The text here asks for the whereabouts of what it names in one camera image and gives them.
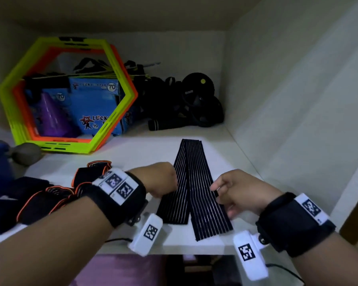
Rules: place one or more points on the person's left hand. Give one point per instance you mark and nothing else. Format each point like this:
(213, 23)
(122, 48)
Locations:
(155, 178)

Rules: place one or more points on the person's right hand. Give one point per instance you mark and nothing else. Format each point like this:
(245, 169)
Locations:
(247, 190)

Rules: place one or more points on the person's left fingers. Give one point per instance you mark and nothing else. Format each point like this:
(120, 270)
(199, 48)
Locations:
(170, 184)

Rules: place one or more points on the person's right thumb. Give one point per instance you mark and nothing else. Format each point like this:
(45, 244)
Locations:
(219, 183)

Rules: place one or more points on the black white-striped elastic band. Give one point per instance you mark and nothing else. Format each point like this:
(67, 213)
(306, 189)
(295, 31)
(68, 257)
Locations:
(197, 181)

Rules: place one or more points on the person's left forearm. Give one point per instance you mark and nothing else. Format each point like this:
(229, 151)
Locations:
(50, 244)

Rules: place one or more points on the person's right forearm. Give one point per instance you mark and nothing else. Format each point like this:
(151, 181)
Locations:
(331, 262)

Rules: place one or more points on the black ab roller wheel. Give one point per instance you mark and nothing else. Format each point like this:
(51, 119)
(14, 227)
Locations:
(198, 86)
(211, 114)

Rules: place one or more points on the black glove with orange trim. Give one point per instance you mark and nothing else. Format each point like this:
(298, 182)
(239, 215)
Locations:
(91, 174)
(43, 204)

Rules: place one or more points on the pink cloth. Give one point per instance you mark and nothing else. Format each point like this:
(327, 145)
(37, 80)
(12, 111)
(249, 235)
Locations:
(119, 271)

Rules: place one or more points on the blue printed cardboard box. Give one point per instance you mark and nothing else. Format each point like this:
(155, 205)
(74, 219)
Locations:
(92, 104)

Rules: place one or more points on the purple cone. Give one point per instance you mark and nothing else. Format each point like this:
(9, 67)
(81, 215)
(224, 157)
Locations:
(52, 119)

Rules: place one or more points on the dark navy cloth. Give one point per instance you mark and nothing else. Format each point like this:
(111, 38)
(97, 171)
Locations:
(6, 205)

